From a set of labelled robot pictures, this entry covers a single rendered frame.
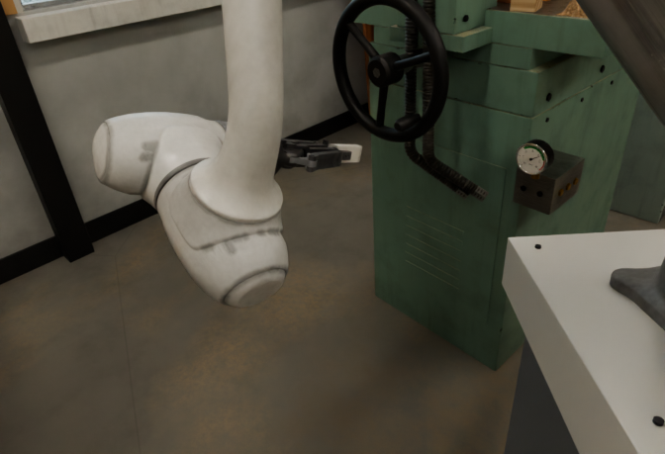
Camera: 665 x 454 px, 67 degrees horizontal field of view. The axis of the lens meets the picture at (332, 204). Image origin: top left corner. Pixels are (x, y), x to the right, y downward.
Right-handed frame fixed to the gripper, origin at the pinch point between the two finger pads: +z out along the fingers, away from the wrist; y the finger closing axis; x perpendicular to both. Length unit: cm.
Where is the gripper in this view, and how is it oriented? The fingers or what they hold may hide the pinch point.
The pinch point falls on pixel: (344, 153)
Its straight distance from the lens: 88.2
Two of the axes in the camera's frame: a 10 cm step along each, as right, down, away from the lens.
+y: -6.7, -3.3, 6.6
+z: 7.2, -0.7, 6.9
